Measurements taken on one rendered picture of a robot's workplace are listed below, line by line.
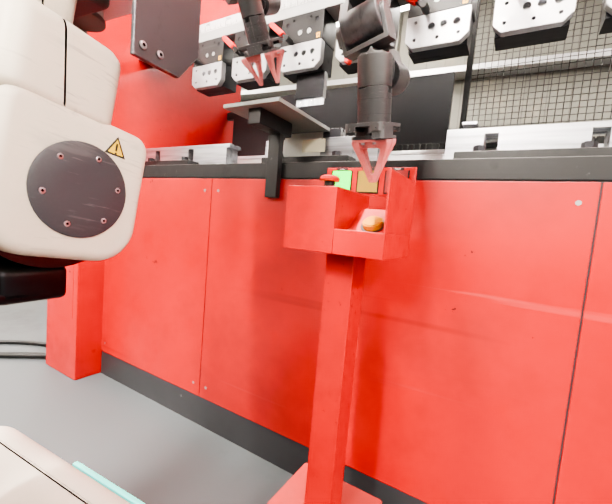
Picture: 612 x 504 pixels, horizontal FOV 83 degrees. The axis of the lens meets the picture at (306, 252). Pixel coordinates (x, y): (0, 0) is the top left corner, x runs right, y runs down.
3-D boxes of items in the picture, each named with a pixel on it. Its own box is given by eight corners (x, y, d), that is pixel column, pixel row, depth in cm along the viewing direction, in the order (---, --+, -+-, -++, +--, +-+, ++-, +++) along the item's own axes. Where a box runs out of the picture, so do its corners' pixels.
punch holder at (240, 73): (230, 81, 119) (234, 32, 118) (247, 91, 127) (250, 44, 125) (265, 75, 112) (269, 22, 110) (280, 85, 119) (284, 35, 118)
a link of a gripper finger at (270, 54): (269, 82, 97) (260, 44, 92) (291, 79, 93) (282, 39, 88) (256, 88, 92) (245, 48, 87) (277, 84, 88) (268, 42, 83)
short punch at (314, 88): (294, 106, 110) (297, 75, 110) (298, 108, 112) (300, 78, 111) (322, 102, 105) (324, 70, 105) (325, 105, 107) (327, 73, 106)
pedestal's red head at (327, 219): (282, 247, 67) (290, 153, 65) (321, 246, 81) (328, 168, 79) (382, 260, 57) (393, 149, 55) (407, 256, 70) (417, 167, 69)
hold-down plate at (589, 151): (452, 164, 80) (453, 151, 80) (455, 168, 85) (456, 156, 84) (622, 162, 65) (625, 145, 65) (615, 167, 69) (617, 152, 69)
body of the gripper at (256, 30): (253, 52, 94) (245, 20, 90) (284, 44, 89) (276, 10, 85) (238, 55, 89) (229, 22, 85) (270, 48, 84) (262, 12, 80)
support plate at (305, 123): (222, 108, 90) (223, 104, 90) (280, 135, 113) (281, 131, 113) (279, 100, 81) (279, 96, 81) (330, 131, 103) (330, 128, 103)
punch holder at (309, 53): (277, 73, 109) (282, 18, 108) (292, 83, 117) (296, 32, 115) (319, 65, 102) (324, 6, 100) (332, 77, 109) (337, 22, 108)
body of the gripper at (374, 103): (400, 134, 62) (402, 89, 60) (381, 133, 54) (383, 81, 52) (366, 135, 66) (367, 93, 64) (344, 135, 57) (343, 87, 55)
